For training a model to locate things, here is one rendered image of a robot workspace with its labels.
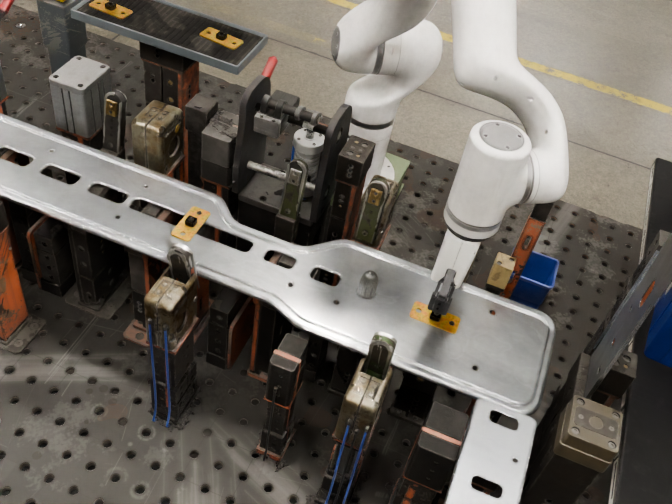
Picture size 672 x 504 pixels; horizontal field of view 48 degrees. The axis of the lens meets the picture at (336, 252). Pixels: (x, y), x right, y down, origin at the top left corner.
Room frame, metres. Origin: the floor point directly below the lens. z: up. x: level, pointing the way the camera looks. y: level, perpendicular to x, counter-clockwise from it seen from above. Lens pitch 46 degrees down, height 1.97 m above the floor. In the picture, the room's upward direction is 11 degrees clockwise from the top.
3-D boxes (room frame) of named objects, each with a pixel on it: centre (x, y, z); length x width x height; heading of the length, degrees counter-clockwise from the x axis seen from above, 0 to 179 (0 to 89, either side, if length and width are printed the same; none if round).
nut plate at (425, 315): (0.83, -0.19, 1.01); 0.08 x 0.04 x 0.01; 77
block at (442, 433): (0.63, -0.22, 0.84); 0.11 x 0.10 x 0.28; 167
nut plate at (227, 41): (1.30, 0.31, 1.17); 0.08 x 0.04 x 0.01; 70
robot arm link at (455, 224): (0.83, -0.19, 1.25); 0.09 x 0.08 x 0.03; 167
